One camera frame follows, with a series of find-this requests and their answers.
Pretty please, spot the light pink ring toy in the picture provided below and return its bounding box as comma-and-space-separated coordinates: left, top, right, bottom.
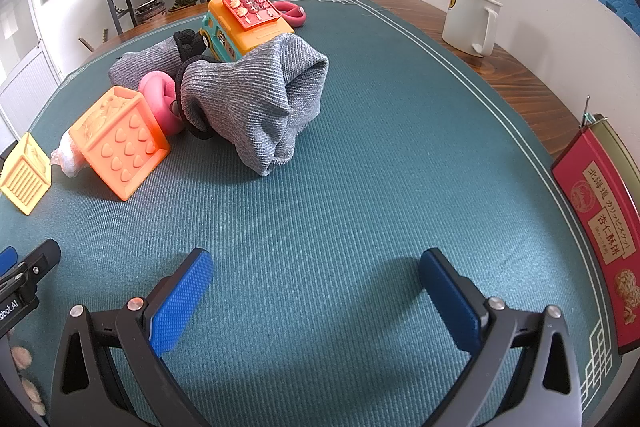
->
138, 72, 187, 139

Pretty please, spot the deep pink ring toy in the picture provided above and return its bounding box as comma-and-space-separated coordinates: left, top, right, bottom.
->
274, 0, 308, 29

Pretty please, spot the orange heart-embossed soft cube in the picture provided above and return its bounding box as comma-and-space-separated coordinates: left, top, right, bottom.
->
68, 85, 172, 202

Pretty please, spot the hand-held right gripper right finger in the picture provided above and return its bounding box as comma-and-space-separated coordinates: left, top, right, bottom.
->
419, 248, 583, 427

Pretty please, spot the yellow ribbed soft cube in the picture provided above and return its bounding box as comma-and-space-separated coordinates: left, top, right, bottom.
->
0, 132, 53, 215

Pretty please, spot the white door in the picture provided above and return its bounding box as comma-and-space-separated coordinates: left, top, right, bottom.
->
0, 0, 65, 145

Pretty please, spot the red tin container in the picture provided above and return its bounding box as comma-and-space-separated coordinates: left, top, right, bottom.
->
551, 112, 640, 355

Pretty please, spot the clear crumpled plastic bag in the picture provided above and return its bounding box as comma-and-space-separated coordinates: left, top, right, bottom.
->
50, 133, 87, 178

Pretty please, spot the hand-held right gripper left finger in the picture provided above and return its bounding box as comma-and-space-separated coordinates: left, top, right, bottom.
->
48, 248, 216, 427

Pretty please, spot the dark wire basket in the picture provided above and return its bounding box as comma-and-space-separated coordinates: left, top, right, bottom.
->
134, 0, 167, 24

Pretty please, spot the black fabric piece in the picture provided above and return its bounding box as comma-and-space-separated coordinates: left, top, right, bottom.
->
172, 28, 213, 68

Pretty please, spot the green table mat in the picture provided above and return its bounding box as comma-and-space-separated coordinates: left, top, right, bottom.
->
0, 0, 623, 427

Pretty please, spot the orange and teal toy bus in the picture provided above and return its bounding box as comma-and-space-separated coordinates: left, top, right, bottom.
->
200, 0, 296, 62

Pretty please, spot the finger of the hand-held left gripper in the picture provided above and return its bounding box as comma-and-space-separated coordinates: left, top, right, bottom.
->
0, 247, 20, 277
14, 238, 62, 290

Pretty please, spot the white mug with yellow print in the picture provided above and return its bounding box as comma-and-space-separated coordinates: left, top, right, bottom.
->
441, 0, 503, 58

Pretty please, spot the grey knit sock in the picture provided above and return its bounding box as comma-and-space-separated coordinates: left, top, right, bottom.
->
180, 33, 330, 178
109, 39, 184, 88

